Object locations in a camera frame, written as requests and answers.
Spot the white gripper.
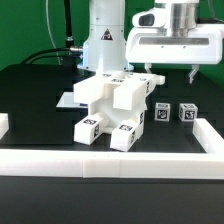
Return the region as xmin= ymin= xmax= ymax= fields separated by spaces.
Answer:
xmin=126 ymin=8 xmax=224 ymax=84

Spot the white chair back frame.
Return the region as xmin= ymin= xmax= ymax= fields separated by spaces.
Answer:
xmin=73 ymin=72 xmax=165 ymax=111

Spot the white chair seat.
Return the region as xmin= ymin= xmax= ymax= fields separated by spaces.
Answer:
xmin=88 ymin=86 xmax=148 ymax=137

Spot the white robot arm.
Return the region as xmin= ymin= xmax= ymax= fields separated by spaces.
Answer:
xmin=79 ymin=0 xmax=224 ymax=77

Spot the white sheet with tags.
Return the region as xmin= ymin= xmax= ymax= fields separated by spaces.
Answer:
xmin=56 ymin=92 xmax=88 ymax=109

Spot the white U-shaped obstacle fence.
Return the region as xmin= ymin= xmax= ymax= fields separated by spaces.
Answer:
xmin=0 ymin=118 xmax=224 ymax=180

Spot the white block at left edge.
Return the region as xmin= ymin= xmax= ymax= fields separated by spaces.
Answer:
xmin=0 ymin=113 xmax=9 ymax=140

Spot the black vertical cable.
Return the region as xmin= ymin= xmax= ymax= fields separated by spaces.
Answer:
xmin=63 ymin=0 xmax=75 ymax=51

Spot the black cable thick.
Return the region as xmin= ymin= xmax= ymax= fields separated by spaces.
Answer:
xmin=20 ymin=46 xmax=84 ymax=66

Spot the white thin cable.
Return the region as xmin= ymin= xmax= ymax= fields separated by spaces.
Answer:
xmin=45 ymin=0 xmax=63 ymax=66

